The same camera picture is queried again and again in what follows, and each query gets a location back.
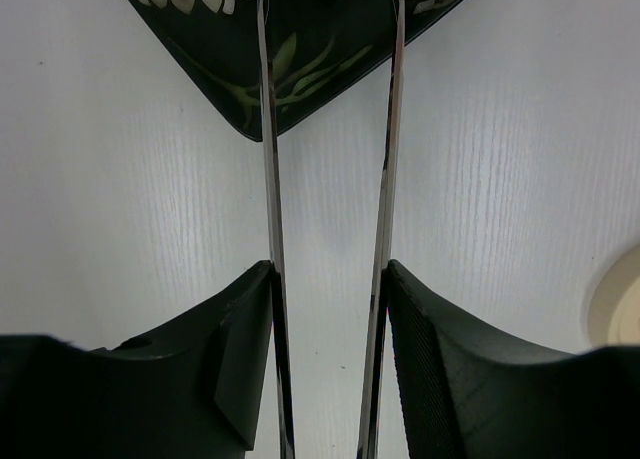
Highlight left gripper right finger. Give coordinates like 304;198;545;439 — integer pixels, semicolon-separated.
385;261;639;458

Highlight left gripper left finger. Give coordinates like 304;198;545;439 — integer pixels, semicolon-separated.
1;261;271;458

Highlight metal tongs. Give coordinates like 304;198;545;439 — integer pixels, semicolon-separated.
257;0;406;459

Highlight cream lid pink knob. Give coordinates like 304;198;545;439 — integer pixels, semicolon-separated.
587;244;640;347

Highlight black floral square plate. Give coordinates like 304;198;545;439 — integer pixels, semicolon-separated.
128;0;464;141

